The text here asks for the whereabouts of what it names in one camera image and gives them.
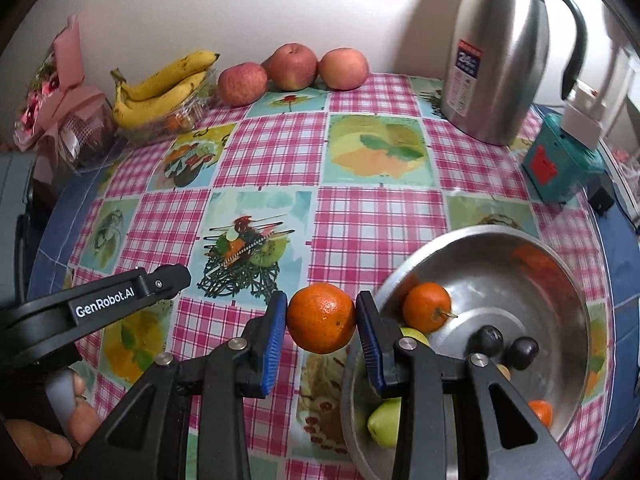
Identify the black power adapter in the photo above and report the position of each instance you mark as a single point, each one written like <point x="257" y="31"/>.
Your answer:
<point x="600" y="197"/>

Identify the white shelf rack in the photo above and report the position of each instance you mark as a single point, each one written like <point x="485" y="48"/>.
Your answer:
<point x="617" y="60"/>

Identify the pink plaid fruit-print tablecloth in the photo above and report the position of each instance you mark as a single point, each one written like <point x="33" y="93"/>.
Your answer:
<point x="360" y="210"/>

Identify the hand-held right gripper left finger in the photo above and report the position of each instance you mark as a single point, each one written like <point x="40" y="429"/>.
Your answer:
<point x="274" y="340"/>

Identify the yellow banana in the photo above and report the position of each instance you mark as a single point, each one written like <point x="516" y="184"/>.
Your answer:
<point x="160" y="102"/>
<point x="170" y="72"/>

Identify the clear plastic fruit container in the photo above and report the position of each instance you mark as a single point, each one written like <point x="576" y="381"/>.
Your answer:
<point x="200" y="105"/>

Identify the small orange fruit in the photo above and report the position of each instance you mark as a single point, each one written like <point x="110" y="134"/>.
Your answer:
<point x="176" y="121"/>

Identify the stainless steel thermos jug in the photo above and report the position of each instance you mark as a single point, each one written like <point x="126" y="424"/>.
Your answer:
<point x="500" y="60"/>

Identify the blue tablecloth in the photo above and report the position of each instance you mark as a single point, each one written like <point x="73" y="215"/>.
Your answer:
<point x="55" y="240"/>

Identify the orange tangerine with stem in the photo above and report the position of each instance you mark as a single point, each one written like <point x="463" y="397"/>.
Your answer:
<point x="425" y="307"/>

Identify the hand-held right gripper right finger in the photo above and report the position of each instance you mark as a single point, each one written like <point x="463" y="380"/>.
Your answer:
<point x="367" y="345"/>

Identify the teal box with red label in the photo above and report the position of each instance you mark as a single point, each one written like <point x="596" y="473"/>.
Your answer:
<point x="555" y="160"/>

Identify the stainless steel bowl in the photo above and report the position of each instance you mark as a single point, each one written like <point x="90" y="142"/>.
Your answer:
<point x="500" y="280"/>

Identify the small brown round fruit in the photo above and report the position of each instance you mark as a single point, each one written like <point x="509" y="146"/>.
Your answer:
<point x="504" y="372"/>

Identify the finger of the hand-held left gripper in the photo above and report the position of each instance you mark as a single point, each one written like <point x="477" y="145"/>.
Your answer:
<point x="167" y="280"/>

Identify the person's left hand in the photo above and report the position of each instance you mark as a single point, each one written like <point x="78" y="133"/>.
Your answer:
<point x="35" y="445"/>

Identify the white plug box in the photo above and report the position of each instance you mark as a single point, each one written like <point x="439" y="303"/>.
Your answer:
<point x="580" y="115"/>

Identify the red apple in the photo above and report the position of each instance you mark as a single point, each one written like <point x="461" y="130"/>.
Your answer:
<point x="344" y="69"/>
<point x="242" y="85"/>
<point x="292" y="67"/>

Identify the dark purple fruit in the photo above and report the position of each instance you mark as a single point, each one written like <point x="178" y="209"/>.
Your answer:
<point x="487" y="340"/>
<point x="522" y="352"/>

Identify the pink flower bouquet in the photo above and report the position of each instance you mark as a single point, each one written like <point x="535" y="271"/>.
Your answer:
<point x="65" y="100"/>

